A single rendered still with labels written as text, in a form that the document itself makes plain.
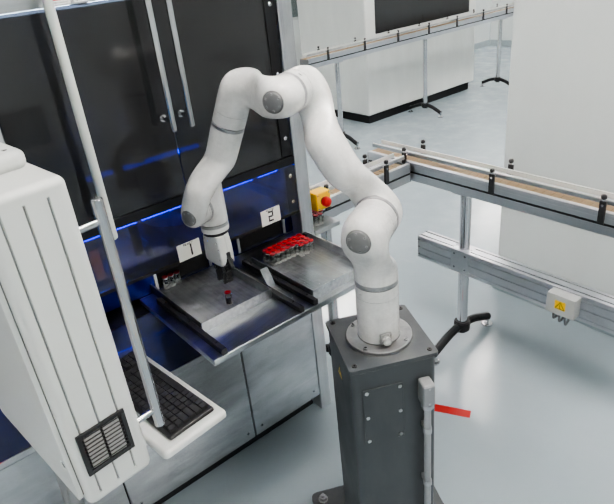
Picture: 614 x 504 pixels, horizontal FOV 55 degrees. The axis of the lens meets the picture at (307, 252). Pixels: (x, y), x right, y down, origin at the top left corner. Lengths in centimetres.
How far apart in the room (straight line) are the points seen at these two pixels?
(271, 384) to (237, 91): 134
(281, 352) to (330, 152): 117
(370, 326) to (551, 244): 179
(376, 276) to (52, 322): 79
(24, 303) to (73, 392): 24
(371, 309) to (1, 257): 92
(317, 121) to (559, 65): 171
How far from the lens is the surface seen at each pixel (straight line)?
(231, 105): 155
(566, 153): 308
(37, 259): 120
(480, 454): 260
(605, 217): 236
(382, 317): 162
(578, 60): 296
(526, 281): 267
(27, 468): 212
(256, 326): 179
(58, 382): 131
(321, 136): 146
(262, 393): 247
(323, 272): 201
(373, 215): 145
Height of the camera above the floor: 189
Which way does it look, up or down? 28 degrees down
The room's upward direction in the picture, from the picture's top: 6 degrees counter-clockwise
